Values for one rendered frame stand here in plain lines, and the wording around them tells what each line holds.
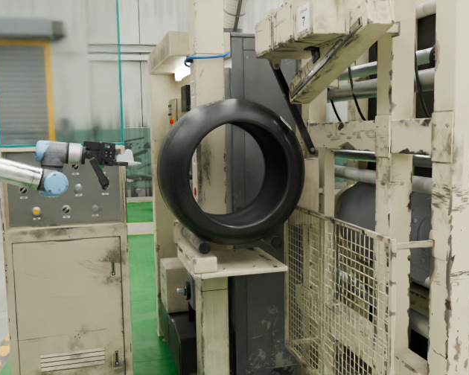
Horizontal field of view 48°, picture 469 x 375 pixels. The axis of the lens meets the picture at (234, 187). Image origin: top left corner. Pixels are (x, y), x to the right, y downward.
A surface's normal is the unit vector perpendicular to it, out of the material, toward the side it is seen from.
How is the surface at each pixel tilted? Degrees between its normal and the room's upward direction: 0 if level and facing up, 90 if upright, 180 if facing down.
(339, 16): 90
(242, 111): 80
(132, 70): 90
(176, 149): 73
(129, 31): 90
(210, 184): 90
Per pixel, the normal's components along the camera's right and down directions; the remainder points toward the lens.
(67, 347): 0.27, 0.10
